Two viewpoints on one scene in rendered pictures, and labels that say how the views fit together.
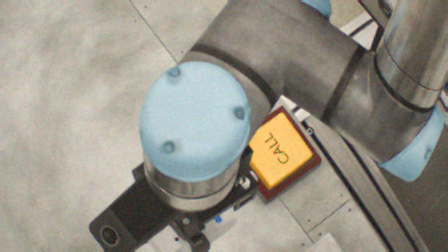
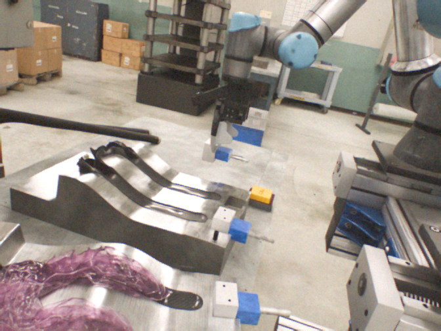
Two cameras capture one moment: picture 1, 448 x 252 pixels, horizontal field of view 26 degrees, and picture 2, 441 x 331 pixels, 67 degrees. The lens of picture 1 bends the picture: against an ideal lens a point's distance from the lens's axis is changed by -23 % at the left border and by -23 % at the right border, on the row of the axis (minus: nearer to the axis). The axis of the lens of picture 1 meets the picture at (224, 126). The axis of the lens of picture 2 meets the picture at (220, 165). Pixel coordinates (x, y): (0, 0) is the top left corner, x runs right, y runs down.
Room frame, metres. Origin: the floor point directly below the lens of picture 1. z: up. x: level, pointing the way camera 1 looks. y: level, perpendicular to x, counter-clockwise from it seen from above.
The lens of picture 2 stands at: (-0.23, -0.75, 1.28)
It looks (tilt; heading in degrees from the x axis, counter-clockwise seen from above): 23 degrees down; 58
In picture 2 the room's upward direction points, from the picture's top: 11 degrees clockwise
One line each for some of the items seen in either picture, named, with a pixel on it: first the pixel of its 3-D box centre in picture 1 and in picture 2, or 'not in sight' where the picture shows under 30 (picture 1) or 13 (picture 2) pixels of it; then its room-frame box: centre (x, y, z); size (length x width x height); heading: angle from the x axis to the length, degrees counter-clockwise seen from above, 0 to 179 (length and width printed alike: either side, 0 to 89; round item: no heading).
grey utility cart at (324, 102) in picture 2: not in sight; (304, 83); (4.31, 4.08, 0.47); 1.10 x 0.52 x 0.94; 148
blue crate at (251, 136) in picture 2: not in sight; (238, 129); (1.98, 2.48, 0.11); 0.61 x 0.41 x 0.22; 141
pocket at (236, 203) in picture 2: not in sight; (234, 209); (0.20, -0.18, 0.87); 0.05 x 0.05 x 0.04; 46
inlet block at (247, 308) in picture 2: not in sight; (251, 308); (0.08, -0.44, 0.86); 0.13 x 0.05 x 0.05; 153
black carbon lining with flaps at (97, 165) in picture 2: not in sight; (145, 177); (0.01, -0.07, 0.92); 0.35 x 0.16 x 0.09; 136
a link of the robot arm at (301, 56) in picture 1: (284, 40); (282, 45); (0.34, -0.03, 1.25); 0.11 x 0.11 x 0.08; 67
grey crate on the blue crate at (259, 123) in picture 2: not in sight; (241, 115); (1.98, 2.48, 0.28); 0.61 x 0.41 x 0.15; 141
